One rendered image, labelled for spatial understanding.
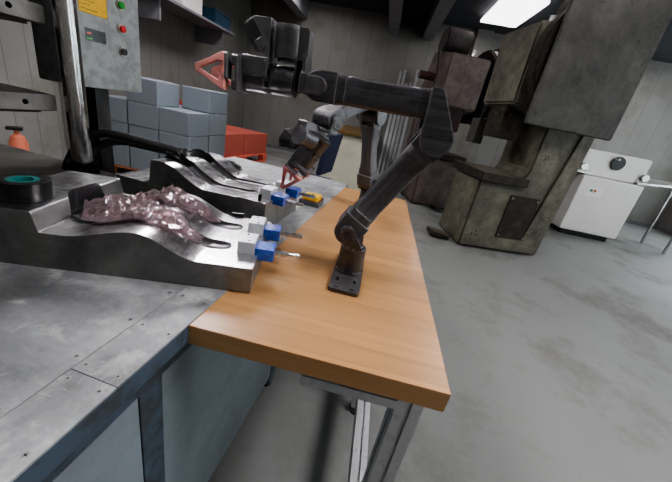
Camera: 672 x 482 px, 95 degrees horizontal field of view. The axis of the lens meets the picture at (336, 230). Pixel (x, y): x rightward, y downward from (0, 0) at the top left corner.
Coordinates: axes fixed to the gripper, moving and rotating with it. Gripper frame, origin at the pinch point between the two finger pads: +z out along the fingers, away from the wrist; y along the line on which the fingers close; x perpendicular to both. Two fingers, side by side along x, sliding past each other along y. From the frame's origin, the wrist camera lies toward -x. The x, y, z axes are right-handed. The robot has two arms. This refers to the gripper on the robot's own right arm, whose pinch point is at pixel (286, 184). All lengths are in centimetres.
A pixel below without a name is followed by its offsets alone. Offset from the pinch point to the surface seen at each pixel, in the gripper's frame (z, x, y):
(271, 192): -0.5, 0.5, 13.3
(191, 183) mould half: 12.3, -18.3, 18.2
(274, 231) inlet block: -1.1, 10.3, 29.3
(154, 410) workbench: 25, 18, 61
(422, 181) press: 13, 84, -394
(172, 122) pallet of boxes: 118, -169, -192
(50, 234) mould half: 14, -17, 57
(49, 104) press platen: 31, -74, 12
